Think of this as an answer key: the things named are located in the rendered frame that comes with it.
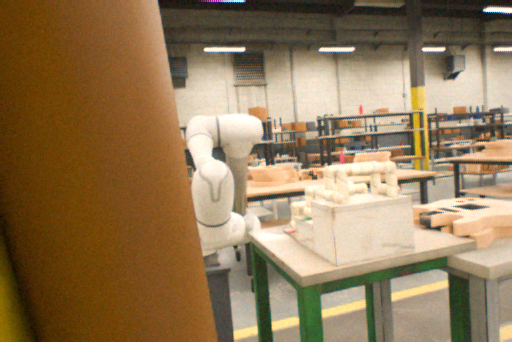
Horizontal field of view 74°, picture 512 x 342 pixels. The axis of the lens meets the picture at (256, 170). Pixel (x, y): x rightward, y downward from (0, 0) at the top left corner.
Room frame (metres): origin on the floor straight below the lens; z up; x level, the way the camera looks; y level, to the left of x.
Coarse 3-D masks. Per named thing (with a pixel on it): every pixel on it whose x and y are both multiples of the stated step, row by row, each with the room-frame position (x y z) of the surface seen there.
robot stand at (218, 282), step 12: (228, 264) 1.71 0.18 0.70; (216, 276) 1.66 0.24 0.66; (216, 288) 1.66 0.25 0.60; (228, 288) 1.70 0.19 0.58; (216, 300) 1.66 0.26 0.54; (228, 300) 1.69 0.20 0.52; (216, 312) 1.66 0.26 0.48; (228, 312) 1.68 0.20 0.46; (216, 324) 1.66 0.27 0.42; (228, 324) 1.68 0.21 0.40; (228, 336) 1.67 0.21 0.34
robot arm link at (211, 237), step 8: (232, 216) 0.98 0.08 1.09; (240, 216) 1.00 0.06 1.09; (200, 224) 0.92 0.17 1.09; (224, 224) 0.92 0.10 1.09; (232, 224) 0.96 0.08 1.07; (240, 224) 0.97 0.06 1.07; (200, 232) 0.93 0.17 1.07; (208, 232) 0.92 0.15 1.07; (216, 232) 0.92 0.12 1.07; (224, 232) 0.94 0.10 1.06; (232, 232) 0.96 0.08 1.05; (240, 232) 0.97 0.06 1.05; (200, 240) 0.94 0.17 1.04; (208, 240) 0.93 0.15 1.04; (216, 240) 0.94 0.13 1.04; (224, 240) 0.95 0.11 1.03; (232, 240) 0.96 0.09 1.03; (240, 240) 0.99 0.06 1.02; (208, 248) 0.95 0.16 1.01; (216, 248) 0.96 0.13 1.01
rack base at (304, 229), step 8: (296, 216) 1.24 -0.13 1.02; (304, 216) 1.23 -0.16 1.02; (296, 224) 1.23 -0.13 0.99; (304, 224) 1.15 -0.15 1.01; (312, 224) 1.10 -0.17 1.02; (296, 232) 1.23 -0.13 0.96; (304, 232) 1.16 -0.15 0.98; (312, 232) 1.09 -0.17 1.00; (304, 240) 1.17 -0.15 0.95; (312, 240) 1.10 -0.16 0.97; (312, 248) 1.10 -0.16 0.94
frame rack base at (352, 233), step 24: (312, 216) 1.09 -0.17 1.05; (336, 216) 0.95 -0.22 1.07; (360, 216) 0.97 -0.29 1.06; (384, 216) 0.99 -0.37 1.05; (408, 216) 1.02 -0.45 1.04; (336, 240) 0.95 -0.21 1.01; (360, 240) 0.97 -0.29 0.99; (384, 240) 0.99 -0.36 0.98; (408, 240) 1.01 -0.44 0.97; (336, 264) 0.95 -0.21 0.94
